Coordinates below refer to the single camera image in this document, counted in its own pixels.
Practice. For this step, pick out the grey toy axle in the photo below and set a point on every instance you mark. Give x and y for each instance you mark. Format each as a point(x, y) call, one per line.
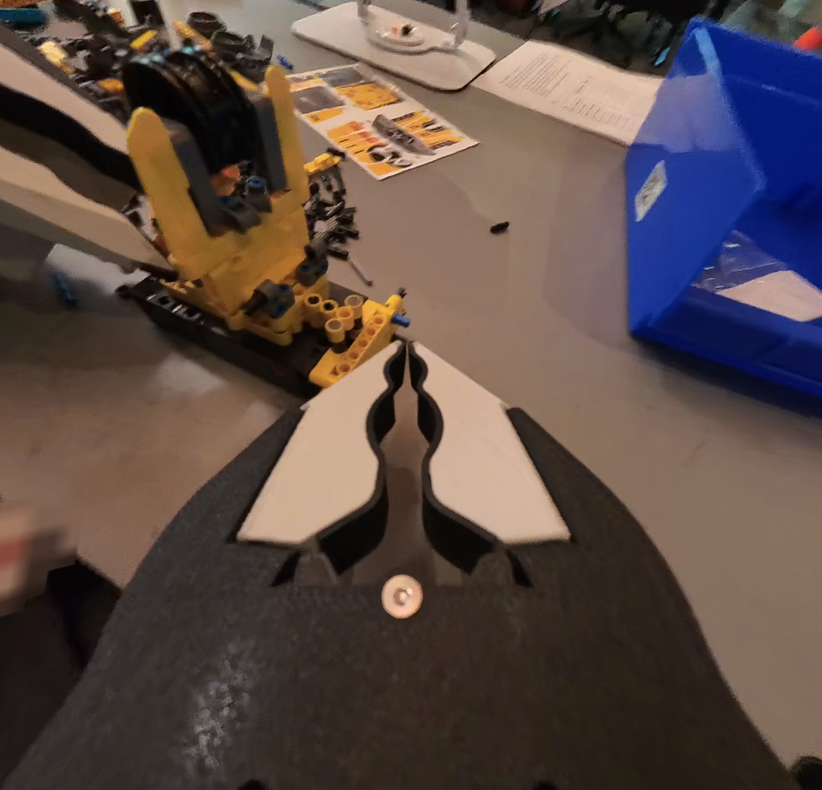
point(359, 271)

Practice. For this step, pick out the small blue toy pin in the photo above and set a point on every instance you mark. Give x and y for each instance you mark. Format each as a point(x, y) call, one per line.
point(64, 289)

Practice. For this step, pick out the nested blue plastic bins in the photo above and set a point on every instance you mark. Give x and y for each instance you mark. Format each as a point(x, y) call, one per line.
point(693, 257)

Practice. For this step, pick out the yellow brick wheel assembly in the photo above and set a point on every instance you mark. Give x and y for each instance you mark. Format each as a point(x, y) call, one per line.
point(192, 238)

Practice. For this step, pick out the small black toy pin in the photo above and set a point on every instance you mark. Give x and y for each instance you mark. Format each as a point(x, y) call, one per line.
point(499, 227)

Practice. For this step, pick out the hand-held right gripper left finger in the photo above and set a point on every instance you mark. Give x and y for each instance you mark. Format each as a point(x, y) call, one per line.
point(314, 475)

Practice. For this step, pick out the heap of large toy parts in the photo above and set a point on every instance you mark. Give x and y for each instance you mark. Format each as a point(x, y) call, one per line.
point(96, 26)

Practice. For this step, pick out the toy instruction booklet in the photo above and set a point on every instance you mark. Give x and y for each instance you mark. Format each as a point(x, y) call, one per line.
point(385, 122)

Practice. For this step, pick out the black toy wheel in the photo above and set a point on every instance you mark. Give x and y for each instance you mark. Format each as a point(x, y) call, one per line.
point(186, 97)

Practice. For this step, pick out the clear plastic bag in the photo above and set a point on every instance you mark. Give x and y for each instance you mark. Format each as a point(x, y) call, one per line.
point(764, 283)

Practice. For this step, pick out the white stand base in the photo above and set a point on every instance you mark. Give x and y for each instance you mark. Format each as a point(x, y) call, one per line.
point(398, 52)

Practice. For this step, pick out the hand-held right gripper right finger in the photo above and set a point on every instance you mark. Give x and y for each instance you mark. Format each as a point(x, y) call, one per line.
point(488, 475)

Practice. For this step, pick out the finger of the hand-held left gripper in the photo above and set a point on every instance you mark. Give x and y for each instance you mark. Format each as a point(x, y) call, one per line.
point(58, 97)
point(64, 212)

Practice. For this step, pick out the white printed tag sticker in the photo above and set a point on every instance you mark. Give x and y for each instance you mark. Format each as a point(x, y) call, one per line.
point(650, 191)

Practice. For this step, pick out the white printed paper sheet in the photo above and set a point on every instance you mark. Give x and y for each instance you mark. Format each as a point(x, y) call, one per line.
point(571, 87)

